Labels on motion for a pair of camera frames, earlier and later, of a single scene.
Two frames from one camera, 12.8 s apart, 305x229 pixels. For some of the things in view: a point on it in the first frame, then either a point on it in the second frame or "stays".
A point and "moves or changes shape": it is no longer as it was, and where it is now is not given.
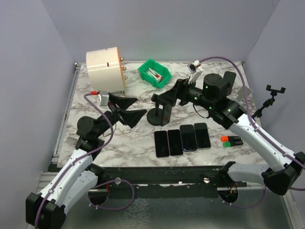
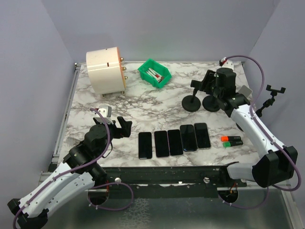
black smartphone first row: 161,143 stays
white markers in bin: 155,75 stays
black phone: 188,139 stays
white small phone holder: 195,69 -> 228,64
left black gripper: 131,117 -> 124,131
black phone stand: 154,115 moves or changes shape
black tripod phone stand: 273,93 stays
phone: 166,110 -> 145,145
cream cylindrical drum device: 106,69 stays
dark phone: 202,136 stays
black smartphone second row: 175,142 stays
